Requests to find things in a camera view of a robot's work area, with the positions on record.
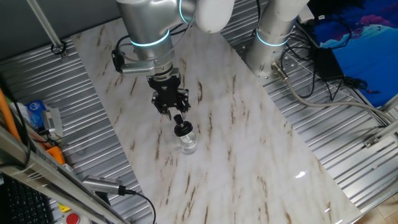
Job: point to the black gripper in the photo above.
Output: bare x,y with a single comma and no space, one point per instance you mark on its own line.
166,88

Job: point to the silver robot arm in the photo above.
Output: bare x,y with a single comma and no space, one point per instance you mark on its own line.
149,18

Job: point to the clear glass jar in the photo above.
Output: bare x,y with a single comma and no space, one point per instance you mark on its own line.
188,144

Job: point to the grey finned metal device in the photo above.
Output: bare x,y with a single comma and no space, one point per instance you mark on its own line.
52,121

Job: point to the orange button box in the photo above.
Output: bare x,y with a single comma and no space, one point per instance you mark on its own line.
56,155

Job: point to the blue white tissue packet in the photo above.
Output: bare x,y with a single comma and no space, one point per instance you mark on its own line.
35,113

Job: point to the red button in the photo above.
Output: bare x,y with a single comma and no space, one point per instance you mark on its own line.
73,218

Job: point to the black power adapter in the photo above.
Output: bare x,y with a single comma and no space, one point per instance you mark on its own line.
328,63

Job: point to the white power strip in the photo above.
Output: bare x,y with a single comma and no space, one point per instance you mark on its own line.
306,14

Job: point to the black keyboard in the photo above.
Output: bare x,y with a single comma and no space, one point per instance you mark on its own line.
21,205

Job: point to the blue printed poster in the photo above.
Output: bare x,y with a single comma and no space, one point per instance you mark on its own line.
367,46

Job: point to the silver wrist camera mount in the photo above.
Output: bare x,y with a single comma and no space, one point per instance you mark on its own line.
138,68

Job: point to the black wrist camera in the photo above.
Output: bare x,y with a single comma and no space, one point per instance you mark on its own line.
117,60

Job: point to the silver finned camera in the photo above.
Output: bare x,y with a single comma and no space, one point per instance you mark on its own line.
99,184

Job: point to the aluminium frame post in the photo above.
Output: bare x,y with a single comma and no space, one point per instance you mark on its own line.
43,25

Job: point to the aluminium frame beam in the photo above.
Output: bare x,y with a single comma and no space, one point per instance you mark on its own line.
37,177

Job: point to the metal corner bracket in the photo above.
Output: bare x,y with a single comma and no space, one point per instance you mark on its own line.
371,141

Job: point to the aluminium frame rail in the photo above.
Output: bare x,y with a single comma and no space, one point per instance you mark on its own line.
388,127

